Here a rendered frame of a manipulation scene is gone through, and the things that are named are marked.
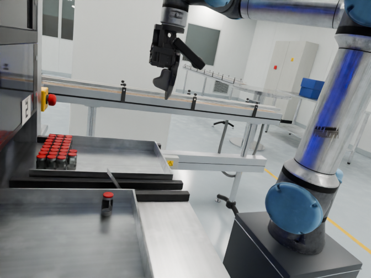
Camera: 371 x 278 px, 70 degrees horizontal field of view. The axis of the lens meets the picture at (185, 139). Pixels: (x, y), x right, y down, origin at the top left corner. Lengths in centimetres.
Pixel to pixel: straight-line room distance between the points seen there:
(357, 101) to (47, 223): 61
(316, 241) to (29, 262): 64
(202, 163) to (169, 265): 152
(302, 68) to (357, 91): 676
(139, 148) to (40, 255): 54
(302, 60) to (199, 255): 692
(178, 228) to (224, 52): 923
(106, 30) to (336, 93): 190
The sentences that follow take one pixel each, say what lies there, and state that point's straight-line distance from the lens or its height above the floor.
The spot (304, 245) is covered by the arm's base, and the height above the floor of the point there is 82.
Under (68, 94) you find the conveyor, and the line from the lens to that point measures 167.
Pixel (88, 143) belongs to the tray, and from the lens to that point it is 93.
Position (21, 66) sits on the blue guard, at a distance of 73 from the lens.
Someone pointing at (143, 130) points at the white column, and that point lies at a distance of 239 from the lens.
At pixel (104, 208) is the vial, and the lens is 57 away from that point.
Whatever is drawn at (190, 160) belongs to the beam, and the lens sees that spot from 193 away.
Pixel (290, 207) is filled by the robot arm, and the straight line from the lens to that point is 61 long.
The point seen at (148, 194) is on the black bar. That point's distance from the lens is 64.
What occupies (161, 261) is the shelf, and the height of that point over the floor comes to 88.
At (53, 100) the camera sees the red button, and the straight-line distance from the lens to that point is 101.
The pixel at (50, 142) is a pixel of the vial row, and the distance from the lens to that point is 82.
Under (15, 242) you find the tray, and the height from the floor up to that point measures 88.
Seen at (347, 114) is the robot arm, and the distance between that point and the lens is 57.
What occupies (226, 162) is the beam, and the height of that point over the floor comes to 50.
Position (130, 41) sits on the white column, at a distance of 226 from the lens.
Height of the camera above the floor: 122
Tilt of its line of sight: 17 degrees down
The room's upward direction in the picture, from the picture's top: 11 degrees clockwise
